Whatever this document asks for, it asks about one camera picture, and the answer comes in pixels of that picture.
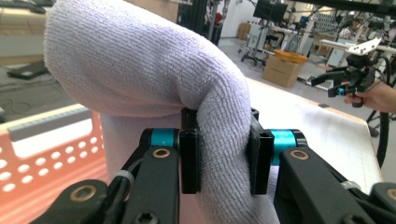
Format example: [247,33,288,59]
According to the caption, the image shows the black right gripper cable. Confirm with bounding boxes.
[370,55,394,169]

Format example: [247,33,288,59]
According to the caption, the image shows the lavender printed towel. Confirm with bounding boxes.
[43,0,281,224]

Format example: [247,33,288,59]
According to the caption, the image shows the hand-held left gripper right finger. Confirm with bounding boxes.
[247,107,276,196]

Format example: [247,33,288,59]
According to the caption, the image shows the black monitor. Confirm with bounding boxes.
[252,0,289,23]

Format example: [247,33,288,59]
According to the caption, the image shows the white grid mat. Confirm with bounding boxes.
[247,77,385,195]

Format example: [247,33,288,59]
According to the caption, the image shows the cardboard box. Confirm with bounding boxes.
[262,49,309,89]

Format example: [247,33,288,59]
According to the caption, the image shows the pink perforated plastic basket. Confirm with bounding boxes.
[0,106,110,224]

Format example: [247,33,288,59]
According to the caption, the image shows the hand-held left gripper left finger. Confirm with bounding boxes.
[178,106,203,194]

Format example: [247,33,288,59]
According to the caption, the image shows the black flat device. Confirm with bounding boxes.
[7,60,50,80]

